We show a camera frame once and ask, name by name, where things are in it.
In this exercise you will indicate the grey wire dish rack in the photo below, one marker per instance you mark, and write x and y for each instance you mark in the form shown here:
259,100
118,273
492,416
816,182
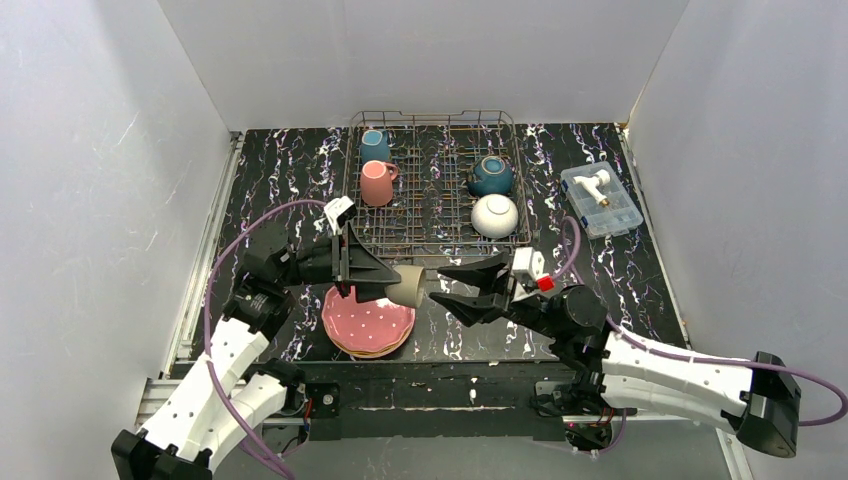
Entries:
430,212

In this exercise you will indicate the teal bowl beige inside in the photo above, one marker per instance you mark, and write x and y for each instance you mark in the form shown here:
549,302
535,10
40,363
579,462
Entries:
490,175

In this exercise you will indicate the blue handled mug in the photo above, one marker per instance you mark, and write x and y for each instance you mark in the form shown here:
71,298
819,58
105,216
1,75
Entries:
374,145

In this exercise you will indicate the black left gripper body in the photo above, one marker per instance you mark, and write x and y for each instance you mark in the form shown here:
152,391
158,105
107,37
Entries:
337,260

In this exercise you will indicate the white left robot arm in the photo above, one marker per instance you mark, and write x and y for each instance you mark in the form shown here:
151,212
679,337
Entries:
223,398

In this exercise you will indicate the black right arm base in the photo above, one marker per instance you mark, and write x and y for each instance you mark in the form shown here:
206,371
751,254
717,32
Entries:
582,396

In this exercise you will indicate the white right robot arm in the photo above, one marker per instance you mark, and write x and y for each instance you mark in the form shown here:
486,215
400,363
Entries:
756,400

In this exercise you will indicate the pink handled mug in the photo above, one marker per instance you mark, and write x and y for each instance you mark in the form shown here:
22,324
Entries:
376,182

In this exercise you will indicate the pink polka dot plate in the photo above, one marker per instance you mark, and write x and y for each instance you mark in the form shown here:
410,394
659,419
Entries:
369,329

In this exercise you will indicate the small grey cup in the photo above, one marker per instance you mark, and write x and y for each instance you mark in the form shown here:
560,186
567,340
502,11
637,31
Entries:
410,290

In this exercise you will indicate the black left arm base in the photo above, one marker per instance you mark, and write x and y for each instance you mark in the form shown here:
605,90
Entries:
303,401

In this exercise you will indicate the white bowl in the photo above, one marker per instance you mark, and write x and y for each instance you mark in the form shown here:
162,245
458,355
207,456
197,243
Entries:
494,216

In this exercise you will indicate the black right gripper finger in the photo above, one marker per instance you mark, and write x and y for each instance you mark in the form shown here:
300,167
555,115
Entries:
483,274
470,311

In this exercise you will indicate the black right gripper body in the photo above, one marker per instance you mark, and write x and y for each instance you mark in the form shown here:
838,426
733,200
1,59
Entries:
502,296

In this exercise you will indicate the white pipe fitting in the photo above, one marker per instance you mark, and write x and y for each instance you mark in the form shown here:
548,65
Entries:
593,184

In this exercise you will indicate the clear plastic parts box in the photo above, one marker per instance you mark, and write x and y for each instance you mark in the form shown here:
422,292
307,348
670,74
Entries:
621,215

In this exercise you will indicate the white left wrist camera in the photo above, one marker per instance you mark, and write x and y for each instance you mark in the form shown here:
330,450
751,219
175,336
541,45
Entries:
338,212

